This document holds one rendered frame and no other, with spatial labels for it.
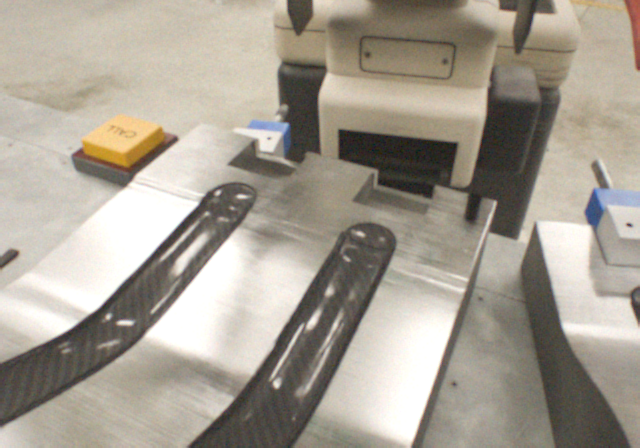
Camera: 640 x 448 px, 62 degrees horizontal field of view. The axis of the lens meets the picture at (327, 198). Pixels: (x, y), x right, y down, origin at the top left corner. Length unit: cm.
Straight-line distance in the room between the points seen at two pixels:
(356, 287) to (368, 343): 4
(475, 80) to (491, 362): 42
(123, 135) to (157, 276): 26
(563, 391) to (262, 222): 22
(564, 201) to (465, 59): 130
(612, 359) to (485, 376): 9
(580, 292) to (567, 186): 164
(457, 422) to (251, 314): 16
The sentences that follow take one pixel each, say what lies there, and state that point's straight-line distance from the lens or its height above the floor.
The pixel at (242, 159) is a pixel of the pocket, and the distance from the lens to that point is 45.
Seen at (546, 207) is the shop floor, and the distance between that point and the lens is 192.
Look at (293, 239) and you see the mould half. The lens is 36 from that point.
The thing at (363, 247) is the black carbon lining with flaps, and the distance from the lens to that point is 36.
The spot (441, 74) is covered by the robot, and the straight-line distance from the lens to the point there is 74.
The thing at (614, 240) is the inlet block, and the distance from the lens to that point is 43.
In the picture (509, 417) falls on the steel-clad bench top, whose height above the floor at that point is 80.
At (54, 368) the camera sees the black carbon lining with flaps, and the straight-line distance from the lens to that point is 32.
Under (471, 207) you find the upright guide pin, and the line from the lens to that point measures 38.
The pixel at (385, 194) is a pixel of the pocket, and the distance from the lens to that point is 43.
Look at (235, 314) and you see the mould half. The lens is 33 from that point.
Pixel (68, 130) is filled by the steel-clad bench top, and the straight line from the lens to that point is 71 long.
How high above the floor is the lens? 114
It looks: 39 degrees down
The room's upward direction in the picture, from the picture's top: straight up
